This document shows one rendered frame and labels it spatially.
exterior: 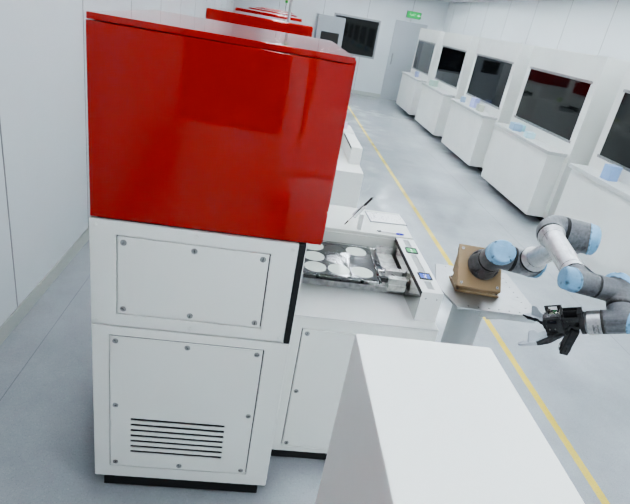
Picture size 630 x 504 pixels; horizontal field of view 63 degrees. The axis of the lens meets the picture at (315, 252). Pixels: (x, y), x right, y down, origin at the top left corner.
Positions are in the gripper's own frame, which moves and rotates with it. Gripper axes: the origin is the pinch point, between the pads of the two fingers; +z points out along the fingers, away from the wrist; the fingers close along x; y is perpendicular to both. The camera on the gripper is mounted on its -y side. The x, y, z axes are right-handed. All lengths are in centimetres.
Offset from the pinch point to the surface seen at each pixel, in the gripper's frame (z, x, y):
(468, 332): 42, -58, -49
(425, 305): 41.3, -23.6, -4.4
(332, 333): 73, 1, 3
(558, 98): 37, -559, -102
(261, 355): 83, 30, 19
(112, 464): 151, 68, -3
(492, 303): 26, -59, -33
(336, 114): 32, 2, 88
